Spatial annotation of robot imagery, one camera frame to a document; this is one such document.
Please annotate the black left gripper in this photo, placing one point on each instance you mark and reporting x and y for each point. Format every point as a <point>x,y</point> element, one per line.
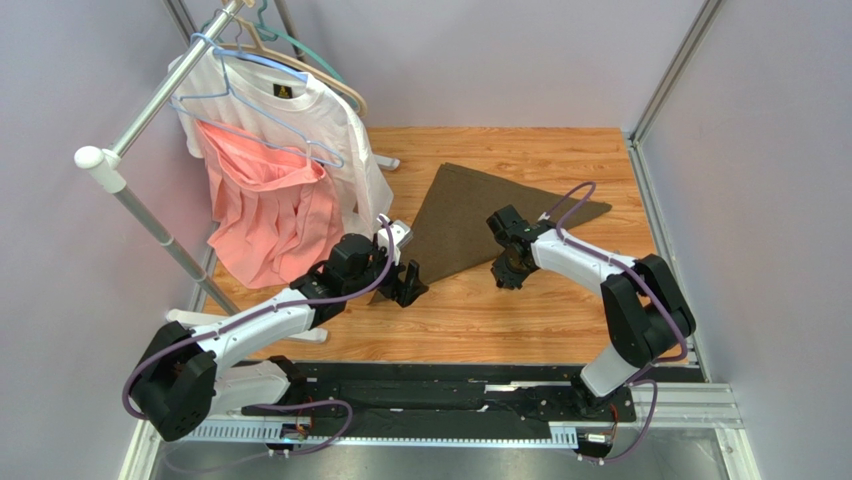
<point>413,288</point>

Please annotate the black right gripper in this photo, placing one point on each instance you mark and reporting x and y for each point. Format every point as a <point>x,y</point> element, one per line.
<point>508,264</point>

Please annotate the olive brown cloth napkin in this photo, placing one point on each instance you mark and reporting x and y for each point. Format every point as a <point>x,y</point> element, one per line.
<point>450,232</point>

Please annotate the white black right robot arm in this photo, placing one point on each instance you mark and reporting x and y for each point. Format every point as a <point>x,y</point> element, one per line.
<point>645,310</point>

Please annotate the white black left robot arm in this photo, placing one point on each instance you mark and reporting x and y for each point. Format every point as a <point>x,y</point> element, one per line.
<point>188,373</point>

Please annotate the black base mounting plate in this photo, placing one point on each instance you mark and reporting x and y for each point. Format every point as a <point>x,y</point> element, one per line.
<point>444,402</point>

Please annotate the pink pleated skirt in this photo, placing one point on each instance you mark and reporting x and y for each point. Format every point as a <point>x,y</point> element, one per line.
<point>277,212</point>

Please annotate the white t-shirt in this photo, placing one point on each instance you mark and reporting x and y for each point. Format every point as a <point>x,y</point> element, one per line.
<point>363,192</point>

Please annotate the wooden clothes hanger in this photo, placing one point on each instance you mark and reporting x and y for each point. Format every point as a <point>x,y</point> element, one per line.
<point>276,74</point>

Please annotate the teal clothes hanger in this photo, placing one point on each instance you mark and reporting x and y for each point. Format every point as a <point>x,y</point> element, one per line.
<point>282,46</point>

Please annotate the white clothes rack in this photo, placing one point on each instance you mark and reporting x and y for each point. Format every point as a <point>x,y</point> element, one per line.
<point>103,166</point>

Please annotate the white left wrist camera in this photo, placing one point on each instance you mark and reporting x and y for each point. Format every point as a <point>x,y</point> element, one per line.
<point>393,236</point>

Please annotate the aluminium frame rail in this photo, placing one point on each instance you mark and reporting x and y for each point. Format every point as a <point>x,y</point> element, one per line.
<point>662,405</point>

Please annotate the blue wire hanger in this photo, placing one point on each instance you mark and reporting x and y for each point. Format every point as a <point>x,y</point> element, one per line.
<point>314,150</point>

